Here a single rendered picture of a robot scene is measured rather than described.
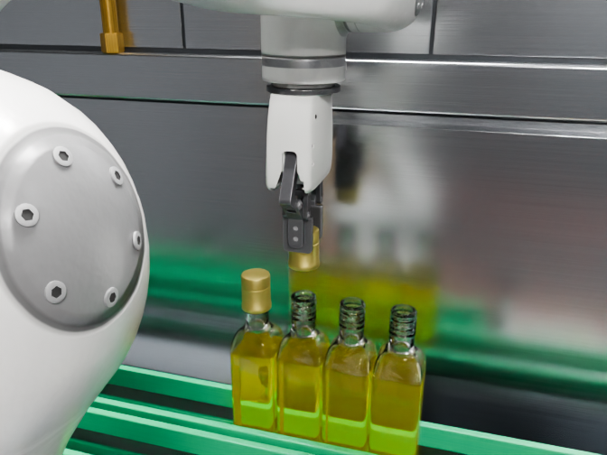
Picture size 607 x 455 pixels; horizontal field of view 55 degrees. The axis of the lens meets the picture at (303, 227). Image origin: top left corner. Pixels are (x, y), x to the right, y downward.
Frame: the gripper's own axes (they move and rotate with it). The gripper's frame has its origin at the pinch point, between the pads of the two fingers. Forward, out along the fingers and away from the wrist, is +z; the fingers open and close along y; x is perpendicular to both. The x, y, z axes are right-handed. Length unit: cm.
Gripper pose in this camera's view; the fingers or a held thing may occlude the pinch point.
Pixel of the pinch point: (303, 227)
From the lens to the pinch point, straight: 65.1
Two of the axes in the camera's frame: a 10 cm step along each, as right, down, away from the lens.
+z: 0.0, 9.3, 3.6
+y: -2.7, 3.5, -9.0
